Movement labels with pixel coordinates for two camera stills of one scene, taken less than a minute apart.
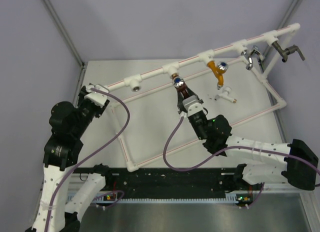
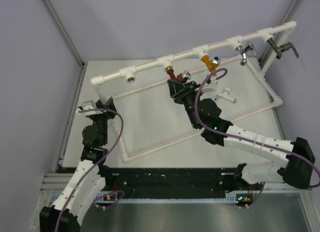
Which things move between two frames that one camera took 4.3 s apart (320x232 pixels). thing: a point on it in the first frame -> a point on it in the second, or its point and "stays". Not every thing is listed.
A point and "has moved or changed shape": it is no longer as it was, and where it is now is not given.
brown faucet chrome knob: [179, 84] has moved or changed shape
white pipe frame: [244, 45] -> [205, 51]
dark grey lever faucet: [285, 52] -> [279, 49]
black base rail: [172, 182] stays
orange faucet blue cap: [218, 70] -> [211, 63]
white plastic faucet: [225, 90] stays
